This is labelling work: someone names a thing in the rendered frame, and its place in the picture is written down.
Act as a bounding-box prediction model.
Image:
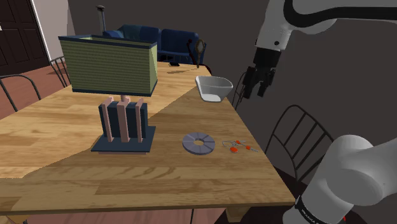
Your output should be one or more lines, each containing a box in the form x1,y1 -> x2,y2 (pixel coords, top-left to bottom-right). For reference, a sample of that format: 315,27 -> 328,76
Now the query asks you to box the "grey ring disc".
181,132 -> 216,156

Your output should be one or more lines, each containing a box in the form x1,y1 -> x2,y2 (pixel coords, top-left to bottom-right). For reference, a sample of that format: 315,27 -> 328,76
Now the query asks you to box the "black metal chair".
48,55 -> 71,88
0,73 -> 42,113
266,104 -> 336,185
232,71 -> 249,111

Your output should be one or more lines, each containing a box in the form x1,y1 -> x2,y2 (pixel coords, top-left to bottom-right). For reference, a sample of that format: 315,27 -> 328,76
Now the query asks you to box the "grey post with dark cap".
95,4 -> 107,36

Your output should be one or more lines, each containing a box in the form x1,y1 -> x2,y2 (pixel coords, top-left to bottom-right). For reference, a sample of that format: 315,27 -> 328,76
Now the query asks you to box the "dark panelled door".
0,0 -> 51,76

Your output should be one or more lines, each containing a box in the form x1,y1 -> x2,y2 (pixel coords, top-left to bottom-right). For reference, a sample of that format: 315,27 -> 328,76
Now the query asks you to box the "white bowl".
195,75 -> 233,103

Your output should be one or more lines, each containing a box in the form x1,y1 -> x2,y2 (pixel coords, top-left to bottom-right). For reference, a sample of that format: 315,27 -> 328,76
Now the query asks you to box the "green shade table lamp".
58,34 -> 159,155

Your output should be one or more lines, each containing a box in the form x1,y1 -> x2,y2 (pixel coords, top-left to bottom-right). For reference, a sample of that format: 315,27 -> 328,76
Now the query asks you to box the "blue sofa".
103,24 -> 207,66

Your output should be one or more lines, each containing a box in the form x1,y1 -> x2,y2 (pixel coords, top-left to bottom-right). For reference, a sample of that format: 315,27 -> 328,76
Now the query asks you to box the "wooden table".
0,61 -> 296,224

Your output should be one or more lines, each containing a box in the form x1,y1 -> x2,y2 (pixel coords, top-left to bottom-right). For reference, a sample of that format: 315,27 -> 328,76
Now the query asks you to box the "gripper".
242,47 -> 282,100

